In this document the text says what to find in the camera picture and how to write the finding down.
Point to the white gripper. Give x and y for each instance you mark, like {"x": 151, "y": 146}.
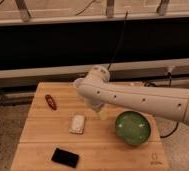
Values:
{"x": 99, "y": 110}

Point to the white sponge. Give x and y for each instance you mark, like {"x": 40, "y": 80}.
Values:
{"x": 77, "y": 124}

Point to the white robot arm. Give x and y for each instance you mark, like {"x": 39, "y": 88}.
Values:
{"x": 169, "y": 103}

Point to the green ceramic bowl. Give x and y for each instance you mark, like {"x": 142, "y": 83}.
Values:
{"x": 132, "y": 127}

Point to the clear plastic cup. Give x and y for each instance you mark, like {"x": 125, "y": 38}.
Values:
{"x": 77, "y": 83}

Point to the wooden cutting board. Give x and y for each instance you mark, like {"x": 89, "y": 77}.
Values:
{"x": 98, "y": 147}

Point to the red oblong object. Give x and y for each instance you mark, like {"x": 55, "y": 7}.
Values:
{"x": 50, "y": 101}

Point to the black rectangular phone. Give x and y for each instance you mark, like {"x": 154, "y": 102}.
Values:
{"x": 65, "y": 157}

